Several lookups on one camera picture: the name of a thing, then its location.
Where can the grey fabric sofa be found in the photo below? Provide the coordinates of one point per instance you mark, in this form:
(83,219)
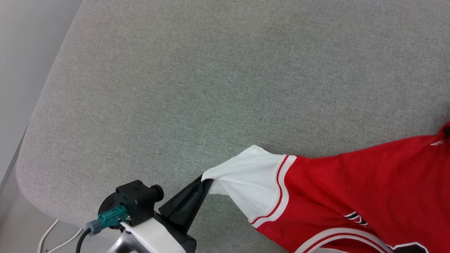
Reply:
(225,88)

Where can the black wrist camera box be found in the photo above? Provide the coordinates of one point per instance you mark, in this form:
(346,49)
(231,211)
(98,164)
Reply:
(135,203)

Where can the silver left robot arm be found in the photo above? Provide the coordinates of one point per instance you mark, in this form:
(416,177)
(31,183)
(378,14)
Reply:
(121,244)

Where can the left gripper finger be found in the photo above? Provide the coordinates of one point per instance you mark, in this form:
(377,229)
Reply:
(191,207)
(181,202)

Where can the red and white jersey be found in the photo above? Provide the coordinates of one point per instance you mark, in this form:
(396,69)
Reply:
(351,196)

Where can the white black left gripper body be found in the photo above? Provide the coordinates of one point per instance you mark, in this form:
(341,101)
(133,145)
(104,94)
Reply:
(158,237)

